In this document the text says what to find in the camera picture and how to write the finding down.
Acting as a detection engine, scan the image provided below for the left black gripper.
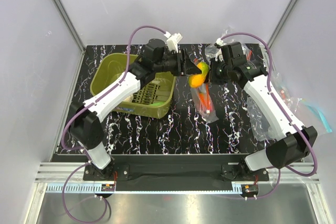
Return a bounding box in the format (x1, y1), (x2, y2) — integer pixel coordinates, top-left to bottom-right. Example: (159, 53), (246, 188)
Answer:
(154, 49), (201, 77)

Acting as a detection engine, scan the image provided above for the yellow green toy mango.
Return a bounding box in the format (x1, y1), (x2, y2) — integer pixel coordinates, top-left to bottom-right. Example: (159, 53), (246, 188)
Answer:
(188, 62), (209, 88)

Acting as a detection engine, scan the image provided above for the clear red-zip bag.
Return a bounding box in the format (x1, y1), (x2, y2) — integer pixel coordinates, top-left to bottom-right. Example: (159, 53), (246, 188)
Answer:
(188, 59), (219, 123)

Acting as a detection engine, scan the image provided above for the olive green plastic basket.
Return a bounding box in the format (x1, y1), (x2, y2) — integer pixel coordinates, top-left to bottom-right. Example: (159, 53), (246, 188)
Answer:
(84, 53), (176, 119)

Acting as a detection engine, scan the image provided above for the red orange toy mango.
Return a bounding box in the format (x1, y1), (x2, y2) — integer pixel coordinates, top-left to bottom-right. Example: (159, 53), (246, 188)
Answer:
(198, 92), (211, 112)

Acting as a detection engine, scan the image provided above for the white toy cauliflower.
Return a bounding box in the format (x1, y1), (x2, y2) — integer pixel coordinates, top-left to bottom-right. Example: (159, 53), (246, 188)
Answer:
(123, 95), (133, 102)

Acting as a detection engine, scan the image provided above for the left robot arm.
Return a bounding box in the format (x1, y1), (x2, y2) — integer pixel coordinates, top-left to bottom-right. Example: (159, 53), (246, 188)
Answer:
(67, 39), (202, 180)

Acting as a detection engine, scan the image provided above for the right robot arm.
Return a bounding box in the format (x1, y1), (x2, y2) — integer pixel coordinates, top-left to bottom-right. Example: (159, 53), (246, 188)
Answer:
(208, 40), (318, 180)

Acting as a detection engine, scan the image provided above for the clear bag under arm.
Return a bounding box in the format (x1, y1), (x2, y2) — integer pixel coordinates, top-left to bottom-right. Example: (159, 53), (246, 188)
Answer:
(246, 97), (273, 142)

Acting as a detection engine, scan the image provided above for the clear bag at back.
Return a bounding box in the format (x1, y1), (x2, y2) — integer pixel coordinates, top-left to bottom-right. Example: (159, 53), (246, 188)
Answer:
(205, 26), (252, 65)

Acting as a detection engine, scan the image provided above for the clear blue-zip bag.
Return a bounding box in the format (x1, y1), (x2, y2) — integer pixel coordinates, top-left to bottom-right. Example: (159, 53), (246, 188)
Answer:
(271, 71), (333, 135)

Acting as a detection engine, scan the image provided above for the black marble pattern mat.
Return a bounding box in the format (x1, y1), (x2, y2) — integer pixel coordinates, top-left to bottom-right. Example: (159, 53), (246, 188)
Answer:
(71, 45), (275, 156)

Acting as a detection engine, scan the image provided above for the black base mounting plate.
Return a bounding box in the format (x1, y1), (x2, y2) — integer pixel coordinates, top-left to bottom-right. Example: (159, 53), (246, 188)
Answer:
(83, 154), (268, 182)

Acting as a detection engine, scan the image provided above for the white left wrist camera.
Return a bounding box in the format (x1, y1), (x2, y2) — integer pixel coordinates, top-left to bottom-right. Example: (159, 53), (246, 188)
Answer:
(164, 31), (183, 52)

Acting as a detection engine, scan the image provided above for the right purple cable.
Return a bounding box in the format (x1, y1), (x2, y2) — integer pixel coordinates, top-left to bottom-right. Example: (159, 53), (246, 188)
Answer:
(219, 33), (320, 200)

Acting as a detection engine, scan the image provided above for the purple cable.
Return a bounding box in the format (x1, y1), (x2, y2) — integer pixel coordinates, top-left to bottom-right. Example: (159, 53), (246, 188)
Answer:
(219, 33), (320, 200)
(60, 26), (169, 223)

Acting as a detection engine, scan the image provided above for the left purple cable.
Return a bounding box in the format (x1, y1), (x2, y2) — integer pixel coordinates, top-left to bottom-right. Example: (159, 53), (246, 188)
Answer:
(60, 26), (169, 223)

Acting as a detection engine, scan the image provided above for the aluminium rail frame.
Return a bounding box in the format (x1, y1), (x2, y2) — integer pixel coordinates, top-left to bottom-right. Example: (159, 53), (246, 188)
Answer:
(25, 163), (335, 223)

